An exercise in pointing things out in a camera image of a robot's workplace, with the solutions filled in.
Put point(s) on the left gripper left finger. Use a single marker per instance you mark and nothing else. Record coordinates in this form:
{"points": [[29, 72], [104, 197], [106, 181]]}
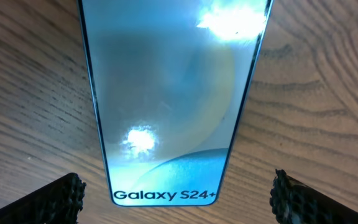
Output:
{"points": [[58, 202]]}

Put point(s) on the blue Galaxy S24+ smartphone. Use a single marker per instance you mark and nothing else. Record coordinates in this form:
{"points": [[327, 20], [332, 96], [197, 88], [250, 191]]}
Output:
{"points": [[169, 80]]}

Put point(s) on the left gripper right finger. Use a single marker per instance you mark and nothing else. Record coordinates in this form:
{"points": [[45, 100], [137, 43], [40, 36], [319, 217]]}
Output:
{"points": [[293, 202]]}

